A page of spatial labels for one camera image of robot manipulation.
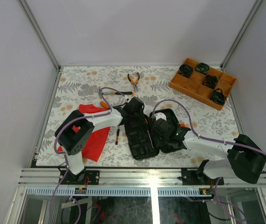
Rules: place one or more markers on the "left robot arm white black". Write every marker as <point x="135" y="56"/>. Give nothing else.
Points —
<point x="74" y="133"/>

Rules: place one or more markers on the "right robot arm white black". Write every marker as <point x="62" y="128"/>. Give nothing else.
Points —
<point x="240" y="157"/>

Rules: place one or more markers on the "orange black screwdriver left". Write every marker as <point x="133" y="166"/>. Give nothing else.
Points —
<point x="104" y="105"/>

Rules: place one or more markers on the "small hammer black grip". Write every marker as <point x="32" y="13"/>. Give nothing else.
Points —
<point x="101" y="93"/>

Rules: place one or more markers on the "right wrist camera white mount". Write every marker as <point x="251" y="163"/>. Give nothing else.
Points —
<point x="160" y="115"/>

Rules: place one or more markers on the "aluminium frame rail front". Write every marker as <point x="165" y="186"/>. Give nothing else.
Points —
<point x="110" y="182"/>

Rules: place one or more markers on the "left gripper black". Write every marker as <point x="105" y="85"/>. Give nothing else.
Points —
<point x="141" y="119"/>

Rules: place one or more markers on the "orange handled pliers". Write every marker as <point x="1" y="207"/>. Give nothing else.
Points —
<point x="134" y="82"/>

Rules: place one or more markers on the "small black orange screwdriver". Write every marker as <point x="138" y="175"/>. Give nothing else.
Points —
<point x="117" y="136"/>

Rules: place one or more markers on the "red cloth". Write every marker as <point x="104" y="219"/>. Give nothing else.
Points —
<point x="95" y="144"/>

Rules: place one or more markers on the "black plastic tool case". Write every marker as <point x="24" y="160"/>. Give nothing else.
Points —
<point x="138" y="139"/>

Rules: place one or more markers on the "black orange screwdriver large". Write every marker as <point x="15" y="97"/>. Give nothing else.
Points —
<point x="148" y="131"/>

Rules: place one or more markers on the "orange wooden divided tray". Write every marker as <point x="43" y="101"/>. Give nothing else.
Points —
<point x="203" y="83"/>

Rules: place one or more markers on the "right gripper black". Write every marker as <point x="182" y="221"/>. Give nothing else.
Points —
<point x="158" y="143"/>

